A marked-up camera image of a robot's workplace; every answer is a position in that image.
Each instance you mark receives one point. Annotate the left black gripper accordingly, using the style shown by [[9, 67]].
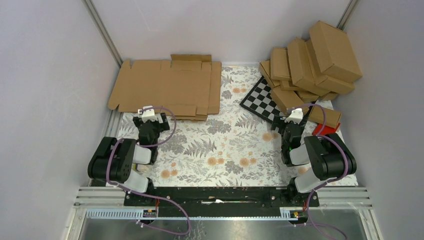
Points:
[[165, 126]]

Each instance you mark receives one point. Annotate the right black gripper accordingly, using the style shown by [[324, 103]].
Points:
[[276, 121]]

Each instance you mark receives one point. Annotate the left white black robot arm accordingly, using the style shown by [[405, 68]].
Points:
[[113, 160]]

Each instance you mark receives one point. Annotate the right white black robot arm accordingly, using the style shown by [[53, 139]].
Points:
[[329, 158]]

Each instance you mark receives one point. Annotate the low folded cardboard box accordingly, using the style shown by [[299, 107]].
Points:
[[307, 97]]

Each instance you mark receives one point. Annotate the small cardboard box on red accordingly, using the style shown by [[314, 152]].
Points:
[[325, 116]]

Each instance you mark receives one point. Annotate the large folded cardboard box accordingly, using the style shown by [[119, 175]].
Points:
[[322, 80]]

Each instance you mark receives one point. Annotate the black white chessboard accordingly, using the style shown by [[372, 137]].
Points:
[[258, 101]]

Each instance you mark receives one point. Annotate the stack of flat cardboard blanks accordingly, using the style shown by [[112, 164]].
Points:
[[187, 84]]

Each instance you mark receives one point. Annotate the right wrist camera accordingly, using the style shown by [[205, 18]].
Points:
[[295, 116]]

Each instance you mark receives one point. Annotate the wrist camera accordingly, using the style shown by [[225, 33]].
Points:
[[147, 113], [295, 116]]

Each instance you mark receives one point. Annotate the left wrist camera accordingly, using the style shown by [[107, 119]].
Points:
[[147, 113]]

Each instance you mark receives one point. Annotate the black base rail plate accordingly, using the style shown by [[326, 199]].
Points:
[[219, 202]]

